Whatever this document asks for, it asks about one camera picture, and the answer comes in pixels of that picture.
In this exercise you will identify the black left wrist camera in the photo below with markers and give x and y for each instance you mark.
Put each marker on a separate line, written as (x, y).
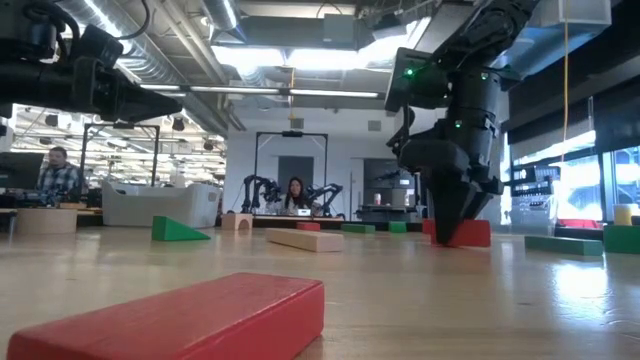
(100, 45)

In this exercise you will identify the white plastic bin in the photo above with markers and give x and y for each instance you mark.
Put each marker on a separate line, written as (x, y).
(160, 205)

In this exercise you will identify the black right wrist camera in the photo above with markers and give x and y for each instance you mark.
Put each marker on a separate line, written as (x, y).
(430, 157)

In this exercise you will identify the black equipment rack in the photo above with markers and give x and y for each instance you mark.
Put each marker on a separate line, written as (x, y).
(532, 180)

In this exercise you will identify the grey wall vent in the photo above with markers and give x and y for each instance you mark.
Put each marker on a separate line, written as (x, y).
(297, 123)
(374, 125)

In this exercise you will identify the long natural wooden block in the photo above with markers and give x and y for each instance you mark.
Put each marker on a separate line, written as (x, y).
(305, 240)

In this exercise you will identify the long ceiling light fixture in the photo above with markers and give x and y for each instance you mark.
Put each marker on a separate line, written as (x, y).
(240, 90)

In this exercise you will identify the black metal table frame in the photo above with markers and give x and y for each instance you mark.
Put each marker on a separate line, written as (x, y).
(275, 225)

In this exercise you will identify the yellow cylinder container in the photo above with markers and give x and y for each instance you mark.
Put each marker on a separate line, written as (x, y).
(623, 214)

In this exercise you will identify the green wooden wedge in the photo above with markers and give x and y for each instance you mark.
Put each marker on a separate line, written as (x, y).
(175, 231)

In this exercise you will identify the red flat object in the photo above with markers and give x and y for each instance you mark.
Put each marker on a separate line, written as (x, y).
(577, 223)

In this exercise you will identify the long green wooden block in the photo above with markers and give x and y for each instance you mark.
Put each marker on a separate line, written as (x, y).
(564, 245)

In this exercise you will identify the door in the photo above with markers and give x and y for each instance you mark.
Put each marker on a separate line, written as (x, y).
(295, 167)

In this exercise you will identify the silver air duct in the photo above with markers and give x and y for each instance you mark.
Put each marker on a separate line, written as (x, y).
(145, 50)

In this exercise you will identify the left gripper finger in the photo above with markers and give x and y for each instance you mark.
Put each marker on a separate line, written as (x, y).
(152, 107)

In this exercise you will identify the long red wooden block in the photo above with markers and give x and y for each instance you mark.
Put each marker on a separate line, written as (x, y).
(175, 320)

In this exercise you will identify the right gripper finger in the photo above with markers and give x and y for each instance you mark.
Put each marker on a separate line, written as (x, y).
(447, 210)
(479, 207)

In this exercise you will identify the black background robot arm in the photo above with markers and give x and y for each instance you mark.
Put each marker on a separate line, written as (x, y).
(325, 195)
(257, 192)

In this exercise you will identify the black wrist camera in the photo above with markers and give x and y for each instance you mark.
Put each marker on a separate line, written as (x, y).
(100, 45)
(430, 157)

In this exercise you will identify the small green wooden block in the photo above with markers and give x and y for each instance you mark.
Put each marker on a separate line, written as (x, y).
(397, 226)

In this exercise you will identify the white drink can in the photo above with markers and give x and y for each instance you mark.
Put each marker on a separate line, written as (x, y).
(377, 199)

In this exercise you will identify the dark shelf unit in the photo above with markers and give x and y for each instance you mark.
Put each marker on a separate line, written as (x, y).
(390, 187)

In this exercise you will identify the person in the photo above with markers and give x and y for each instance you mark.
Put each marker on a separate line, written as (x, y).
(57, 177)
(298, 195)

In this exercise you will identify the natural wooden arch block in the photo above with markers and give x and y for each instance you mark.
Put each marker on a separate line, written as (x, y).
(236, 221)

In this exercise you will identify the green wooden cube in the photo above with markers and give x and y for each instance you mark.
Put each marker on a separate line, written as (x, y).
(622, 239)

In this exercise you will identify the silver metal post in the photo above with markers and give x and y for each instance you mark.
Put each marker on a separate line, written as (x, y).
(11, 225)

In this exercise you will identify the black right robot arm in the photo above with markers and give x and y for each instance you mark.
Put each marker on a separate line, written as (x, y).
(475, 100)

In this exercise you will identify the black gantry frame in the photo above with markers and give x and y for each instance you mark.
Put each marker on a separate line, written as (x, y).
(120, 126)
(292, 134)

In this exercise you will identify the black monitor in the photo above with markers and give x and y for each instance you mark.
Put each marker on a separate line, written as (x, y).
(20, 170)

